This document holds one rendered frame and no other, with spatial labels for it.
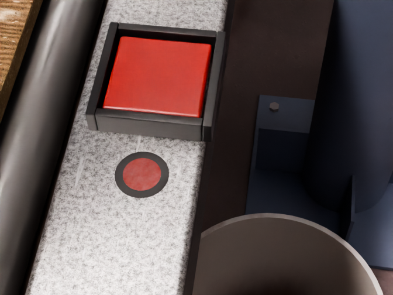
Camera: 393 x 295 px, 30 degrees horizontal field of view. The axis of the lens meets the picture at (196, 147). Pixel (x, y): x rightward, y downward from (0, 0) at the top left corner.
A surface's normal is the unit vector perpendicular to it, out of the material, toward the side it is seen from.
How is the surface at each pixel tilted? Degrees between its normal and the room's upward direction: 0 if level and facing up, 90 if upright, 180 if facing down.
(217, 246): 87
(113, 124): 90
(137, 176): 0
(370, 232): 0
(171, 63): 0
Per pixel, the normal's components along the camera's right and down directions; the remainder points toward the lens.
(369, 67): -0.37, 0.77
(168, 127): -0.14, 0.82
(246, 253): 0.15, 0.78
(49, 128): 0.74, -0.29
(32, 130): 0.36, -0.48
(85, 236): -0.02, -0.56
